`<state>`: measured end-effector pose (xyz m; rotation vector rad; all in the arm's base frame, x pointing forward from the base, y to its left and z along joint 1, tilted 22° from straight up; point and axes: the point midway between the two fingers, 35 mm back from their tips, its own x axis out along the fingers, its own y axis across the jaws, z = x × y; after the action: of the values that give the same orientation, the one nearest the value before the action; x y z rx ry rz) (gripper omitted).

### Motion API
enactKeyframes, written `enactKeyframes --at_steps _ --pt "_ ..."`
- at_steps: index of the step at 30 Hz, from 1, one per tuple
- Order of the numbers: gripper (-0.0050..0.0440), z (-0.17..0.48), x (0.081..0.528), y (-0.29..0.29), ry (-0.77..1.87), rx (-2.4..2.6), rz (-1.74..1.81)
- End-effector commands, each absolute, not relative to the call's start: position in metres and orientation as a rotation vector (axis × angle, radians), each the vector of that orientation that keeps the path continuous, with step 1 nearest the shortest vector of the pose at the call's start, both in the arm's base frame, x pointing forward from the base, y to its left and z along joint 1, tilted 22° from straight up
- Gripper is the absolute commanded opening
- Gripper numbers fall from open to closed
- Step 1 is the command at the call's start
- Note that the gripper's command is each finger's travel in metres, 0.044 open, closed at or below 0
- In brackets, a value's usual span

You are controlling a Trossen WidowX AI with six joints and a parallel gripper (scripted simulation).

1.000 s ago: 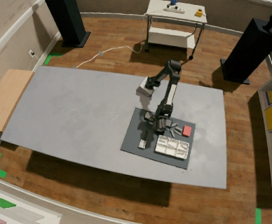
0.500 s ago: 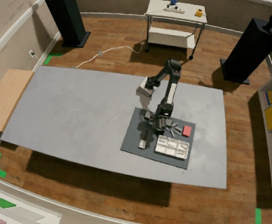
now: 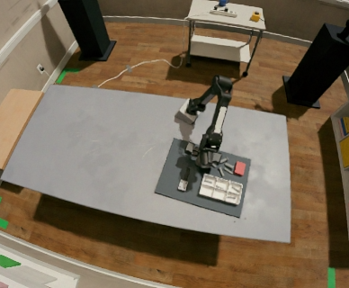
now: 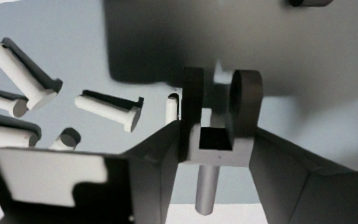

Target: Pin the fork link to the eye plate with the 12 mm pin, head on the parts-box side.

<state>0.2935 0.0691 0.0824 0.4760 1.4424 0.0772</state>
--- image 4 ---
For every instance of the white headed pin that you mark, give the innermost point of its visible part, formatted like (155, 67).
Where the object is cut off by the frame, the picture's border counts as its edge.
(171, 110)
(17, 137)
(64, 142)

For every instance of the grey clevis fork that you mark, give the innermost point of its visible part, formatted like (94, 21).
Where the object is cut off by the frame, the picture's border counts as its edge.
(230, 146)

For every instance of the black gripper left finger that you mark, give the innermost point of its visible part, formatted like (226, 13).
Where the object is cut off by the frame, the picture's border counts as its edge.
(134, 187)

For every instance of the dark grey rectangular bar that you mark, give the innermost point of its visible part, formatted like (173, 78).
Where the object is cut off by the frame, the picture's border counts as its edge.
(310, 3)

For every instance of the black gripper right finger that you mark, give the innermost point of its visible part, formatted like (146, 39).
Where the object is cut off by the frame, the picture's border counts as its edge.
(297, 186)

